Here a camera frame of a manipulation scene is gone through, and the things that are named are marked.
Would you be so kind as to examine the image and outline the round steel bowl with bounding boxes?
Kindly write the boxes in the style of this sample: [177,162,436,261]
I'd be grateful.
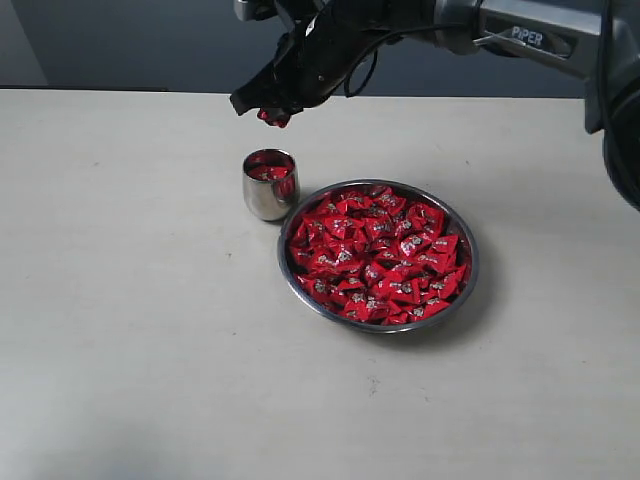
[277,178,480,335]

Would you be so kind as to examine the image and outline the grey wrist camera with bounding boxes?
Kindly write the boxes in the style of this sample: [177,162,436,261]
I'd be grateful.
[233,0,278,22]

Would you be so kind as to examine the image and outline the red wrapped candy pile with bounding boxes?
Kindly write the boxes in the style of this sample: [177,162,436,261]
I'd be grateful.
[288,185,470,326]

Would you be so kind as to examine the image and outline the stainless steel cup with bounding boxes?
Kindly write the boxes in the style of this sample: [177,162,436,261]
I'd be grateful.
[242,148,300,222]

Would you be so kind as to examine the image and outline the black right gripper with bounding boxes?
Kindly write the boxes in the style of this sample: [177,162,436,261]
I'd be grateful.
[229,1,400,123]

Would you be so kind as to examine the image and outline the black cable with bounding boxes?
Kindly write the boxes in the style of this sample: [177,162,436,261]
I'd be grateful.
[343,22,481,99]

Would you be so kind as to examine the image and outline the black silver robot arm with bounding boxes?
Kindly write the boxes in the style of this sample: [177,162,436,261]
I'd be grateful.
[230,0,639,206]

